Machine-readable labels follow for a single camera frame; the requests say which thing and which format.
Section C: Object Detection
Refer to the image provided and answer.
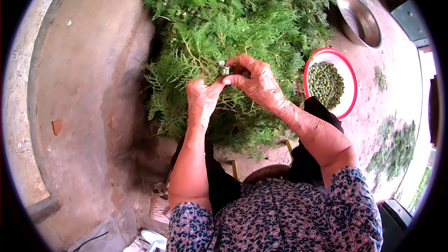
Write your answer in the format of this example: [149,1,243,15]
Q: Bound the person's right index finger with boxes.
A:
[225,54,264,75]

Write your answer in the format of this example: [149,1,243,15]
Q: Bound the black cable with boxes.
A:
[71,231,109,252]

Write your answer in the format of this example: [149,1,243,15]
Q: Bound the cardboard box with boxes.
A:
[149,182,172,225]

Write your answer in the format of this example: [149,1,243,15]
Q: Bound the person's right hand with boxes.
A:
[221,54,292,113]

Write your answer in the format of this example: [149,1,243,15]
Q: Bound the wooden stool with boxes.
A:
[231,139,295,185]

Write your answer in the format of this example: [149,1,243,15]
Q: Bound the person's left hand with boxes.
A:
[185,78,227,129]

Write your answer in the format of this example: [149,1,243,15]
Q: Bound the red-rimmed white enamel plate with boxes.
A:
[303,47,358,121]

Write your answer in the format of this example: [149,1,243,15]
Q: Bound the dark green door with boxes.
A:
[391,0,430,43]

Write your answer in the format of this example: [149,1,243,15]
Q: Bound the person's right thumb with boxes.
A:
[221,74,248,88]

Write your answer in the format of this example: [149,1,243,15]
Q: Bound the pile of green cypress branches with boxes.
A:
[137,0,368,160]

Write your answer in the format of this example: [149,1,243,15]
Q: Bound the steel basin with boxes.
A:
[335,0,383,49]

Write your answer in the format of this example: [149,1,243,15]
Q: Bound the black box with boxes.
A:
[377,199,414,244]

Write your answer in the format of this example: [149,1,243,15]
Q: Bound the heap of stripped cypress sprigs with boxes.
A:
[367,115,418,184]

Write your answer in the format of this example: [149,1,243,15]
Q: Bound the white plastic object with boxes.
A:
[123,228,168,252]

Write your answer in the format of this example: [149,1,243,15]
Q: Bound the person's legs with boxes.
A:
[170,96,346,217]

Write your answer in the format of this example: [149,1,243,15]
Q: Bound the person's body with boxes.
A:
[166,166,384,252]

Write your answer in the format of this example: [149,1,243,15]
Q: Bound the green cypress twig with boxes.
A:
[143,41,224,91]

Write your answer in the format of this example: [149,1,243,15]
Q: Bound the person's left fingers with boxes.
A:
[186,78,210,93]

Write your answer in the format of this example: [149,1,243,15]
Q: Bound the person's left thumb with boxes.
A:
[209,80,227,95]

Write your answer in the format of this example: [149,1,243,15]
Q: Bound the heap of green seeds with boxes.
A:
[308,62,345,110]

